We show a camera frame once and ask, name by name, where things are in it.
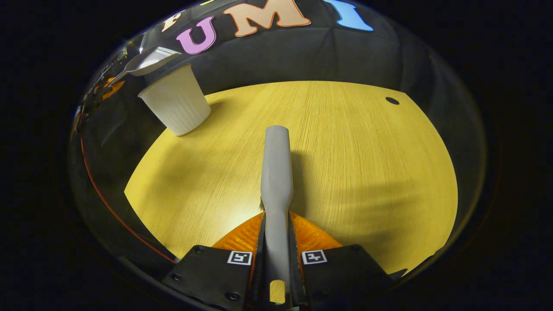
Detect small grey broom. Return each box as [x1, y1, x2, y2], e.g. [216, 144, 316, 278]
[260, 125, 294, 305]

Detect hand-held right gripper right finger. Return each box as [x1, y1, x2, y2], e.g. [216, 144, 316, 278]
[289, 212, 394, 308]

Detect white ribbed garbage bin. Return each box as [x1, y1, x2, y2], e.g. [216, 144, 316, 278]
[138, 64, 212, 136]

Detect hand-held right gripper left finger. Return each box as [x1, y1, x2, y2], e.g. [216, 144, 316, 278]
[162, 212, 265, 309]

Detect grey dustpan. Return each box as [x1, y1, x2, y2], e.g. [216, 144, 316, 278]
[108, 46, 182, 87]

